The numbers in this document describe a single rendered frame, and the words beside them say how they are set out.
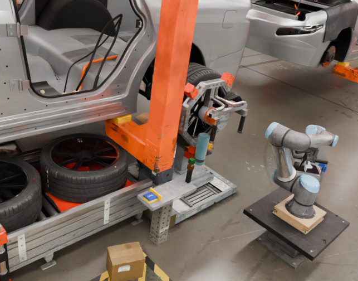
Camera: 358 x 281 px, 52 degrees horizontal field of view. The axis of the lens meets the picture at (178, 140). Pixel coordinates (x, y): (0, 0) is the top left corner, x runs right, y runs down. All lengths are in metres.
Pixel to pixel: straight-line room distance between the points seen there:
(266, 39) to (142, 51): 2.77
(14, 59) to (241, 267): 2.08
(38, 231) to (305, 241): 1.80
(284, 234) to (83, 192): 1.47
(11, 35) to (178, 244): 1.83
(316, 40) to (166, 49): 3.26
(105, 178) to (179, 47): 1.05
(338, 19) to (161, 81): 3.49
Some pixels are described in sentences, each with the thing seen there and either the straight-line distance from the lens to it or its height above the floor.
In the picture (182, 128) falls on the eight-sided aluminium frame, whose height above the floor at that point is 0.79.
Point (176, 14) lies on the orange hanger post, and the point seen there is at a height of 1.64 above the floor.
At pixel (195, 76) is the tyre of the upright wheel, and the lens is 2.79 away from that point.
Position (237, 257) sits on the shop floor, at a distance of 2.95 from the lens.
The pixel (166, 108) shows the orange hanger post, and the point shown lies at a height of 1.04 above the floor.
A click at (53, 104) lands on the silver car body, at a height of 0.94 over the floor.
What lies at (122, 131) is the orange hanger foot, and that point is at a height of 0.66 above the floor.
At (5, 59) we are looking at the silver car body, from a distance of 2.39.
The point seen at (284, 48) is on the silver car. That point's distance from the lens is 5.29.
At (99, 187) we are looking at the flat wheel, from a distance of 2.71.
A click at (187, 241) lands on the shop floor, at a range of 2.95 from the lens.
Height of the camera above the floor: 2.03
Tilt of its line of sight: 29 degrees down
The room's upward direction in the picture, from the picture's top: 9 degrees clockwise
